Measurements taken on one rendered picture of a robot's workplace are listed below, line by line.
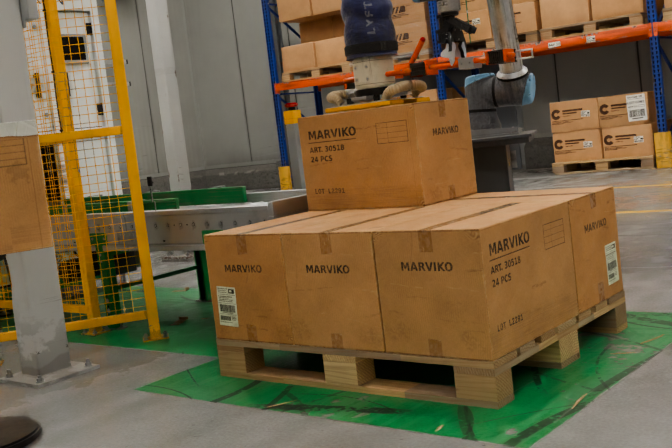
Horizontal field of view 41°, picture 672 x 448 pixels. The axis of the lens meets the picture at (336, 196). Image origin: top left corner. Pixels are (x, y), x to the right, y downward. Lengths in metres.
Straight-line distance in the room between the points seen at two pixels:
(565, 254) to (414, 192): 0.68
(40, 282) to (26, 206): 1.01
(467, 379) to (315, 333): 0.60
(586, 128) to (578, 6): 1.41
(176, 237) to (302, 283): 1.26
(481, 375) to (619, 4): 8.46
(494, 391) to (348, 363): 0.55
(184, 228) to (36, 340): 0.83
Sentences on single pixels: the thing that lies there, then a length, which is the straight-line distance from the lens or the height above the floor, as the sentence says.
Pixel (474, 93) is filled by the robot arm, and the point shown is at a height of 0.97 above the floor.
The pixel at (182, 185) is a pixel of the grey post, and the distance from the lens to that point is 7.20.
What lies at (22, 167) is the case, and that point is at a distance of 2.97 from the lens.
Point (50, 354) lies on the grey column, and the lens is 4.00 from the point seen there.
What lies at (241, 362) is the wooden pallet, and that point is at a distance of 3.45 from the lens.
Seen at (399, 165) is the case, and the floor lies 0.71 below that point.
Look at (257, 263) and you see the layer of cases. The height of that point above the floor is 0.44.
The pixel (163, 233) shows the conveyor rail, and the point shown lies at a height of 0.49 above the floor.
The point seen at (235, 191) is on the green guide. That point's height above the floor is 0.62.
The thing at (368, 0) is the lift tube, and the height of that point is 1.38.
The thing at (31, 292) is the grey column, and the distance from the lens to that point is 3.93.
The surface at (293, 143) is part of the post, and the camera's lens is 4.79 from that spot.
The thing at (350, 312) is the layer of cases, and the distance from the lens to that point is 3.04.
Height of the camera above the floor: 0.89
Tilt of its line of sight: 4 degrees down
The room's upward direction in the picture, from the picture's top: 7 degrees counter-clockwise
